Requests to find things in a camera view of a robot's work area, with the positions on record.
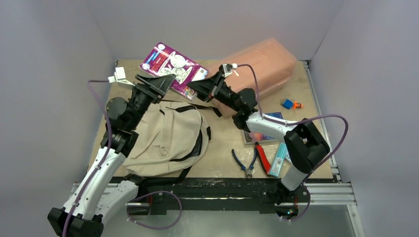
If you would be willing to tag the purple comic book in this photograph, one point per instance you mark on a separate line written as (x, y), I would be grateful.
(164, 60)

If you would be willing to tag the blue thin book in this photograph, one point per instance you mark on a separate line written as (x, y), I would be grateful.
(250, 138)

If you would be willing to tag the red handled cutter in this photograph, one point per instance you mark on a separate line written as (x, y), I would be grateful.
(266, 166)

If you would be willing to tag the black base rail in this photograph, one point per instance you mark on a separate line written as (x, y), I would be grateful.
(263, 195)

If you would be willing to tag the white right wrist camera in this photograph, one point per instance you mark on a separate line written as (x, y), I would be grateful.
(229, 69)

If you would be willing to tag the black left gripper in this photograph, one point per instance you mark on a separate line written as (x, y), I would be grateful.
(154, 88)

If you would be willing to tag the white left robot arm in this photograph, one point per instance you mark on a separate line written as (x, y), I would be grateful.
(86, 212)

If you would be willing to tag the beige canvas backpack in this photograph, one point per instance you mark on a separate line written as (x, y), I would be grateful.
(173, 136)

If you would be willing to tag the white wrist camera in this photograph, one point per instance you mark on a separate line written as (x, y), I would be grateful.
(229, 69)
(119, 78)

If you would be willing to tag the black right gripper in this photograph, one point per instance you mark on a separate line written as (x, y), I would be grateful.
(214, 87)

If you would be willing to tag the aluminium frame rail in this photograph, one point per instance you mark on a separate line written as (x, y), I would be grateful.
(336, 193)

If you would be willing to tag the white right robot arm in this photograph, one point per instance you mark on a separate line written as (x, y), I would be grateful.
(305, 144)

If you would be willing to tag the teal pencil pack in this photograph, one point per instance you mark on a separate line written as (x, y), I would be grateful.
(281, 155)

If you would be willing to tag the translucent pink plastic box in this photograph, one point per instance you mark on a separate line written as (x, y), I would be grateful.
(273, 65)

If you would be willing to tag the orange blue small item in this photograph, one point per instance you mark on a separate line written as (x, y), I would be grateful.
(288, 104)

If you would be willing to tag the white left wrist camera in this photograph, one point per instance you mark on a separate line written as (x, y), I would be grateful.
(119, 78)

